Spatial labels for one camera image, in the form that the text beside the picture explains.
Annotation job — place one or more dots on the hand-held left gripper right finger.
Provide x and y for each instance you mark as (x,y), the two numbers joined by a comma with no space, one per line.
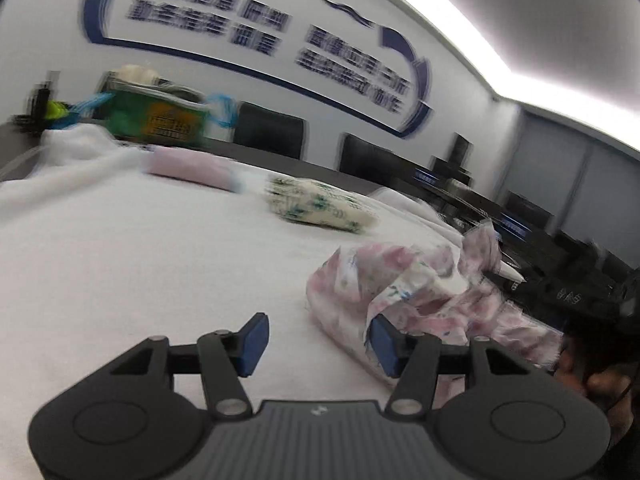
(385,352)

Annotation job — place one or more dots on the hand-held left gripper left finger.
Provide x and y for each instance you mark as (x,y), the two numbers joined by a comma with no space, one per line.
(252,346)

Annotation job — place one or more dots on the pink floral garment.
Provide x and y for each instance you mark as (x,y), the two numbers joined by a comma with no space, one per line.
(425,280)

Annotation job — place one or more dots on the pink cloth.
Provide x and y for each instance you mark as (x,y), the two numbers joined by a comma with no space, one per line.
(190,166)

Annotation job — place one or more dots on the person's right hand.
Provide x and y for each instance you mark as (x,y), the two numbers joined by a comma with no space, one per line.
(607,385)

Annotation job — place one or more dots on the blue name placard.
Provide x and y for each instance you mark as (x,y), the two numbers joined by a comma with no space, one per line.
(428,177)
(515,224)

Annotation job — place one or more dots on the white terry towel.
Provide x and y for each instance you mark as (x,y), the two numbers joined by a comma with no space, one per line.
(150,260)

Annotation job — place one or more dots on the cream green-flowered folded garment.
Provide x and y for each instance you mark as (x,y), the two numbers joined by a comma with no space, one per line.
(320,205)

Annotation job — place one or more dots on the black desk equipment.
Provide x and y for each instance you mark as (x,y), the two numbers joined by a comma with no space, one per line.
(452,157)

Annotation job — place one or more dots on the black office chair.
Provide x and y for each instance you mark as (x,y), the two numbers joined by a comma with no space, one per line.
(370,158)
(270,131)

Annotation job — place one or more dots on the ceiling light strip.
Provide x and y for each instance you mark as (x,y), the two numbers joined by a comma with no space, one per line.
(500,35)

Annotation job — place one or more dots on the cream cloth in bag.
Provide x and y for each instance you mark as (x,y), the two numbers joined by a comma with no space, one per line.
(135,74)

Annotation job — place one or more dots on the yellow-green cloth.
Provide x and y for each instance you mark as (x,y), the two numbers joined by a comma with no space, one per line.
(56,110)

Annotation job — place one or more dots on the black walkie-talkie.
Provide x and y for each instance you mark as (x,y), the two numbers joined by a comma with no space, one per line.
(40,105)

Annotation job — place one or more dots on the blue wall lettering sign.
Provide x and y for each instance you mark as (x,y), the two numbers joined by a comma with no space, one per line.
(93,15)

